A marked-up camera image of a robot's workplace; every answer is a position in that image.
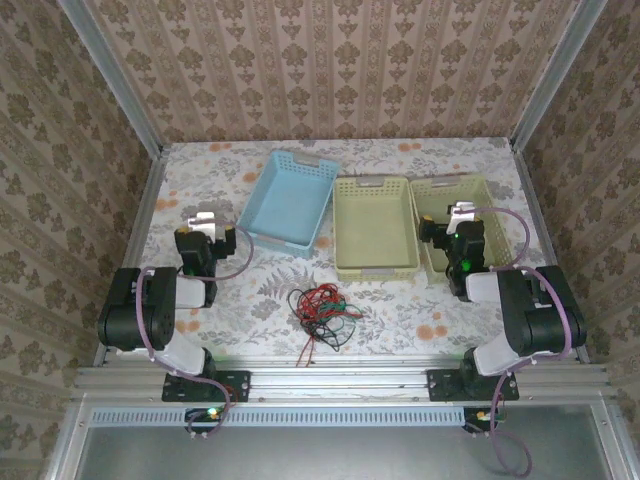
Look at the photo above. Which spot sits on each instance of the pale yellow plastic basket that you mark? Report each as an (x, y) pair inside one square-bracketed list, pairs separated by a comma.
[(375, 230), (430, 192)]

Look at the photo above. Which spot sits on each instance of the blue plastic basket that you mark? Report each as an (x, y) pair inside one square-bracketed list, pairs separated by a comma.
[(287, 200)]

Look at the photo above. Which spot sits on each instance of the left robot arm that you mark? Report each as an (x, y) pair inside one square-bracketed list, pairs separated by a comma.
[(160, 305)]

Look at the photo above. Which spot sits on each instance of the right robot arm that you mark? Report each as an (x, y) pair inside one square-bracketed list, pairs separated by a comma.
[(530, 310)]

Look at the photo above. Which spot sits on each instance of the aluminium mounting beam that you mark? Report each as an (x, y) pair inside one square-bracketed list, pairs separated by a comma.
[(340, 382)]

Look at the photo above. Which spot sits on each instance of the grey metal panel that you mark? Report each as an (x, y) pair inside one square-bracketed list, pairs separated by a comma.
[(325, 455)]

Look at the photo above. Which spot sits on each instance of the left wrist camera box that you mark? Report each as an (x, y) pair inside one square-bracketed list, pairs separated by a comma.
[(202, 222)]

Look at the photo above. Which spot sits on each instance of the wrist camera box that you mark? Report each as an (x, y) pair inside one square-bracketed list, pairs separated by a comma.
[(202, 222), (461, 212)]

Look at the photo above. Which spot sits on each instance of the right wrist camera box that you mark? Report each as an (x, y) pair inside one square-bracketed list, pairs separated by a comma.
[(461, 212)]

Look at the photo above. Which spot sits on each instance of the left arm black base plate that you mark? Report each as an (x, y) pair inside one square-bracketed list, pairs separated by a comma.
[(235, 385)]

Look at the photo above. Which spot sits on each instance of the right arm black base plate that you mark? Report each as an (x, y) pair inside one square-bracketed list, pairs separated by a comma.
[(442, 385)]

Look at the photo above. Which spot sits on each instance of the aluminium frame post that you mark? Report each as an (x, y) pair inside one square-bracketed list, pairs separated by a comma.
[(560, 70), (110, 75)]

